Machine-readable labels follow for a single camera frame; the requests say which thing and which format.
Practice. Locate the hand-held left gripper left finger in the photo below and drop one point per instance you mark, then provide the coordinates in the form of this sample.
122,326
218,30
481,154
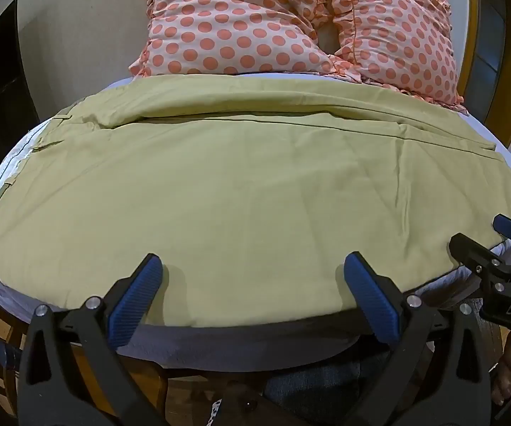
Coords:
136,301

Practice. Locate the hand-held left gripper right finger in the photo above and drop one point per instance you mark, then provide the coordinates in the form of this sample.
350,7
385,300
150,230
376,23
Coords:
373,298

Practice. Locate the khaki pants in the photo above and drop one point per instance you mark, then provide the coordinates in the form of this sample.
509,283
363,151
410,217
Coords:
246,195

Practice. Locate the white bed sheet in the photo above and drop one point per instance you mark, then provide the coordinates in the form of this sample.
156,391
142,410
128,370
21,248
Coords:
220,345

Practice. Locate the person's jeans leg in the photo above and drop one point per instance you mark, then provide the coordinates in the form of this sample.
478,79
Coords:
317,384

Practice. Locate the orange polka dot pillow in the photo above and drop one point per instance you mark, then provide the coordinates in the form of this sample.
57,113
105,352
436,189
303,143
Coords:
397,40
233,22

